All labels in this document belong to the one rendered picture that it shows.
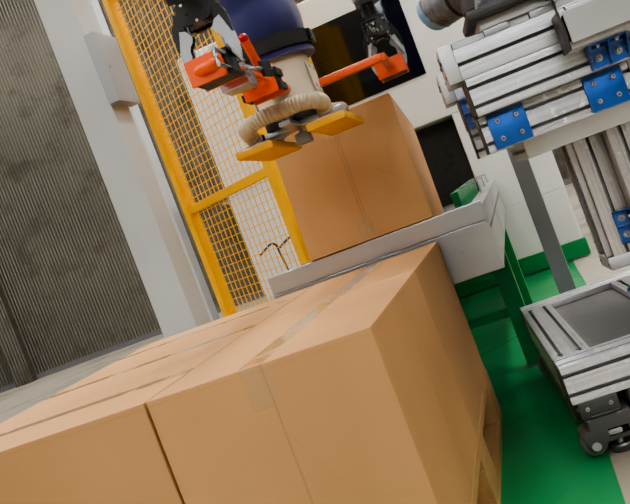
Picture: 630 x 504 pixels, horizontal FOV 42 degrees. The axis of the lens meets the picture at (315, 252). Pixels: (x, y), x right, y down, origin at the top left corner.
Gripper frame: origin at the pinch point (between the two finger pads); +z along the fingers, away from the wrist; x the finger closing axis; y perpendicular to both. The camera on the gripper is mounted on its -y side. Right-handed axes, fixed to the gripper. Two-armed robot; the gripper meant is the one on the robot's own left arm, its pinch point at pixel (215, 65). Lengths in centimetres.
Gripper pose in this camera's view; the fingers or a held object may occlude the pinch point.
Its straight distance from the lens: 157.7
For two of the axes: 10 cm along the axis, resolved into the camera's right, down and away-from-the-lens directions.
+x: -9.2, 3.4, 2.2
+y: 1.9, -1.0, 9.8
